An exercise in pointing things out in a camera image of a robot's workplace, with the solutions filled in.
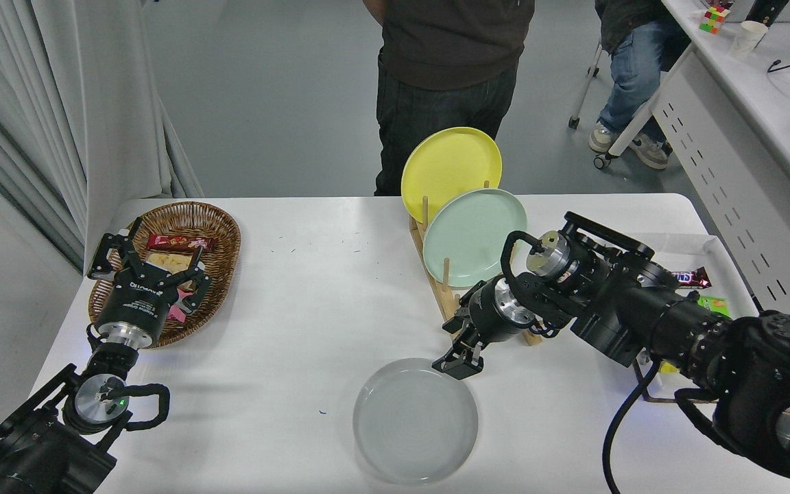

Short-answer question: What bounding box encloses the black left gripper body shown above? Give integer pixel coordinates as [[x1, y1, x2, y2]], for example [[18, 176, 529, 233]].
[[96, 269, 193, 346]]

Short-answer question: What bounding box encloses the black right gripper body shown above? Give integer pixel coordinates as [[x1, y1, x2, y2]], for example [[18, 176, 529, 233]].
[[466, 277, 527, 344]]

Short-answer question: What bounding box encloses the grey plate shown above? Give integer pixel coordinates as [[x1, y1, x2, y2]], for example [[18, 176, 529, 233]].
[[353, 357, 479, 486]]

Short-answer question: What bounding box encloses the yellow plate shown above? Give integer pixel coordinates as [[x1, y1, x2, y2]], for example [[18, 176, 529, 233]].
[[400, 127, 503, 225]]

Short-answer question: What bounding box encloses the wooden plate rack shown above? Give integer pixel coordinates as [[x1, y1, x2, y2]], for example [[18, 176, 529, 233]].
[[409, 180, 545, 347]]

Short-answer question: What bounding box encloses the mint green plate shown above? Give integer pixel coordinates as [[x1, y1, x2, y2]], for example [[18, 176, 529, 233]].
[[423, 189, 528, 290]]

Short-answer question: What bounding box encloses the pink snack pack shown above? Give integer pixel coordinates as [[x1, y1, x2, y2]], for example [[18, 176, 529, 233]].
[[166, 285, 197, 323]]

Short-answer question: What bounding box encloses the pale yellow snack pack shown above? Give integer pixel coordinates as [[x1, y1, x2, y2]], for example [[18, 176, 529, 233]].
[[143, 252, 194, 277]]

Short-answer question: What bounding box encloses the red snack bar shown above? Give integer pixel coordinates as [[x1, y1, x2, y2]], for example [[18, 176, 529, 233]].
[[146, 233, 212, 253]]

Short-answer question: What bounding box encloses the brown wicker basket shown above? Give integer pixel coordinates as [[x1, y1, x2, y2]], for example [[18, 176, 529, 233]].
[[88, 201, 241, 349]]

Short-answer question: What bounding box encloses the grey curtain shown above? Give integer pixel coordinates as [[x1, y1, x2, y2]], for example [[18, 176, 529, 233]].
[[0, 0, 205, 272]]

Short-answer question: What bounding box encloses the brown Snickers bar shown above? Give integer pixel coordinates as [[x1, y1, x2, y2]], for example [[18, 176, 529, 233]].
[[669, 266, 713, 290]]

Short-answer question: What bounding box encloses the green cartoon snack pack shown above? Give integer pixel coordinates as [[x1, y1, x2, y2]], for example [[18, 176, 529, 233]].
[[697, 295, 732, 320]]

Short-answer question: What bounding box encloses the white tray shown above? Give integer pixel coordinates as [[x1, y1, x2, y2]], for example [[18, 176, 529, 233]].
[[625, 232, 756, 403]]

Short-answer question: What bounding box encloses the standing person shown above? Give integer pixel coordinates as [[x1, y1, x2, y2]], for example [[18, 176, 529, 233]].
[[362, 0, 536, 198]]

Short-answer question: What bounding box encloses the seated person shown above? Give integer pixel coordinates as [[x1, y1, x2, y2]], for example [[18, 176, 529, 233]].
[[588, 0, 694, 169]]

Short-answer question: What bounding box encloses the white perforated desk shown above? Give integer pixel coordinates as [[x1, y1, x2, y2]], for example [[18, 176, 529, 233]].
[[649, 0, 790, 323]]

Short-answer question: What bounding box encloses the colourful puzzle cube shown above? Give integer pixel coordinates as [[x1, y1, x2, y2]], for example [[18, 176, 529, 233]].
[[699, 5, 732, 35]]

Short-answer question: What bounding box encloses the white paper cup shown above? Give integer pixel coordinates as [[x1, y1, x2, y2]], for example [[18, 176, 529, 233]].
[[730, 21, 769, 58]]

